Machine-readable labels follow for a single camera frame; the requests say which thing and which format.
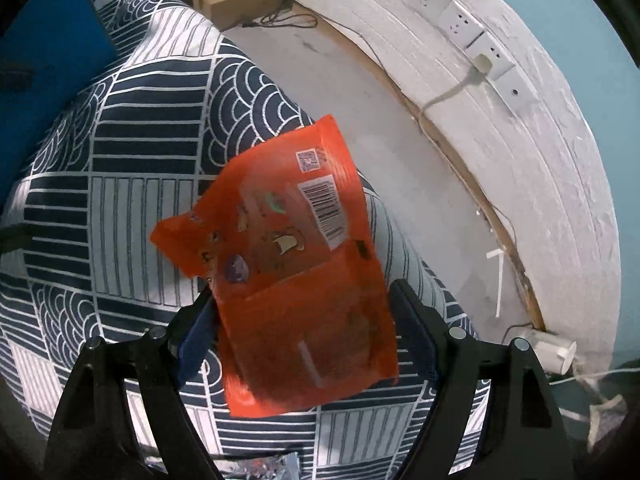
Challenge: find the white mug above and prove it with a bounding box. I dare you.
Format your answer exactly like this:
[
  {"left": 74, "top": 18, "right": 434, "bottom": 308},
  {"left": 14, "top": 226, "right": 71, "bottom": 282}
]
[{"left": 520, "top": 327, "right": 578, "bottom": 376}]

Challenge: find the white plastic strip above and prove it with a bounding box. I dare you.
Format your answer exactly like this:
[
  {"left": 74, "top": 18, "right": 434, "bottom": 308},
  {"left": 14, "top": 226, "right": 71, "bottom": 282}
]
[{"left": 486, "top": 249, "right": 507, "bottom": 318}]

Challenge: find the silver foil snack bag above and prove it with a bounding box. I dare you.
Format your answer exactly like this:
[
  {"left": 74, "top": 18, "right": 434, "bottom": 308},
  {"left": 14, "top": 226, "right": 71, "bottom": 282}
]
[{"left": 220, "top": 452, "right": 301, "bottom": 480}]

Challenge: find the thin black cable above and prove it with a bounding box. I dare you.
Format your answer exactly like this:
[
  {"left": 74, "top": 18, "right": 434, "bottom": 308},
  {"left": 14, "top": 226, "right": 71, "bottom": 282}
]
[{"left": 242, "top": 2, "right": 321, "bottom": 31}]

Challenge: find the white cable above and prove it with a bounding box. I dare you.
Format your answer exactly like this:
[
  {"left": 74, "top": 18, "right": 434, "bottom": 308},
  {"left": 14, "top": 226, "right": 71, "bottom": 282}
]
[{"left": 550, "top": 366, "right": 640, "bottom": 387}]

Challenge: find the blue cardboard box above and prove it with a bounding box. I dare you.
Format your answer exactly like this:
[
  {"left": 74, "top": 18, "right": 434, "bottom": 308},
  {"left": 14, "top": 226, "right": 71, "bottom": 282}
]
[{"left": 0, "top": 0, "right": 119, "bottom": 201}]

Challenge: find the brown cardboard box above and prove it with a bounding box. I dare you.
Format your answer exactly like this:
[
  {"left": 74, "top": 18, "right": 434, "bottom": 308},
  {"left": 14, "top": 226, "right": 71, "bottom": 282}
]
[{"left": 191, "top": 0, "right": 288, "bottom": 31}]

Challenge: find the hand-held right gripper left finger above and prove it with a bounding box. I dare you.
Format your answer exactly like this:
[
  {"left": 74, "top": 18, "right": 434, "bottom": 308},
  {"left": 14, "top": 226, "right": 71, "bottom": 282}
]
[{"left": 44, "top": 287, "right": 221, "bottom": 480}]

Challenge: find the white single-hole wall plate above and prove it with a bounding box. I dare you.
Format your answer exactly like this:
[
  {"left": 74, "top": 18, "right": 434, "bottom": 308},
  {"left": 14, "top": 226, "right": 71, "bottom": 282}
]
[{"left": 492, "top": 67, "right": 538, "bottom": 111}]

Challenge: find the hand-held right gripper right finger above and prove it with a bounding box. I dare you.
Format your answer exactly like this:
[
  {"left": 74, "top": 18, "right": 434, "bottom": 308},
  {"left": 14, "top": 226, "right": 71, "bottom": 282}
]
[{"left": 389, "top": 279, "right": 571, "bottom": 480}]

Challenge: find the red snack bag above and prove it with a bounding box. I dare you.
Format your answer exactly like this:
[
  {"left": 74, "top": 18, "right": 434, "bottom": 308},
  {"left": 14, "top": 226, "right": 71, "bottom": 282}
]
[{"left": 150, "top": 114, "right": 401, "bottom": 418}]

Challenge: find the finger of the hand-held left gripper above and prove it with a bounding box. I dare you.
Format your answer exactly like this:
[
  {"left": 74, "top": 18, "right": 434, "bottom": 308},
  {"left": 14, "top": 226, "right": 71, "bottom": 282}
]
[
  {"left": 0, "top": 60, "right": 33, "bottom": 92},
  {"left": 0, "top": 227, "right": 33, "bottom": 256}
]

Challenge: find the white plug with cable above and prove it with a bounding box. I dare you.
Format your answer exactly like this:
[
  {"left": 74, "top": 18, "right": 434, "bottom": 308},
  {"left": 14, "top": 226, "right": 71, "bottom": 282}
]
[{"left": 420, "top": 54, "right": 495, "bottom": 116}]

